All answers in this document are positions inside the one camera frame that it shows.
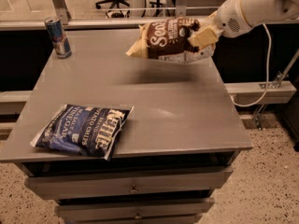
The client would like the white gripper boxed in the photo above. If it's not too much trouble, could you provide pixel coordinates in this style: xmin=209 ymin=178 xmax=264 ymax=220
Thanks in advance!
xmin=187 ymin=0 xmax=251 ymax=50

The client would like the brown chip bag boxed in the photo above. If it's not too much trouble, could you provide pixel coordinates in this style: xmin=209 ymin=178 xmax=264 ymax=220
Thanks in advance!
xmin=126 ymin=17 xmax=215 ymax=63

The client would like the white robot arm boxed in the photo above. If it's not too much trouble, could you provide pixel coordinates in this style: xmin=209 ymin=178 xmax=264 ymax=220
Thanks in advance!
xmin=188 ymin=0 xmax=299 ymax=49

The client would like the blue kettle chip bag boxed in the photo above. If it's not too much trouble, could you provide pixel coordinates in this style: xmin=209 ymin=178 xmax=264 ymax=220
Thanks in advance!
xmin=30 ymin=104 xmax=134 ymax=161

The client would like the grey drawer cabinet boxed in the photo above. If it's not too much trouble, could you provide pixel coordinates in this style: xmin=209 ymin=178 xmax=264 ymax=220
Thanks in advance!
xmin=0 ymin=26 xmax=254 ymax=224

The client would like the blue energy drink can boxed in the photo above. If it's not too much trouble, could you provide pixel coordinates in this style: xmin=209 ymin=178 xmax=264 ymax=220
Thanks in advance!
xmin=44 ymin=17 xmax=72 ymax=59

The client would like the lower grey drawer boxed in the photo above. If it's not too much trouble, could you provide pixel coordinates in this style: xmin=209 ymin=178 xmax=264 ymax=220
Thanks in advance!
xmin=55 ymin=198 xmax=214 ymax=224

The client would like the grey drawer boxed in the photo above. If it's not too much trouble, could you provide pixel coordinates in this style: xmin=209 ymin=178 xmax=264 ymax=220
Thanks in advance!
xmin=25 ymin=166 xmax=233 ymax=200
xmin=55 ymin=198 xmax=214 ymax=224

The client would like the top grey drawer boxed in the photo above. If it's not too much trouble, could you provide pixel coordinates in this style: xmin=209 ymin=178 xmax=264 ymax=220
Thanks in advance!
xmin=25 ymin=166 xmax=233 ymax=200

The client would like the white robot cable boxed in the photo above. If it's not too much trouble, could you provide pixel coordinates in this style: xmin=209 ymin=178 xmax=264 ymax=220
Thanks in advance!
xmin=231 ymin=22 xmax=273 ymax=108

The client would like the metal railing frame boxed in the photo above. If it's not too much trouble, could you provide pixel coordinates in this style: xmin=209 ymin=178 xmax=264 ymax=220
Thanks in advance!
xmin=0 ymin=0 xmax=226 ymax=29

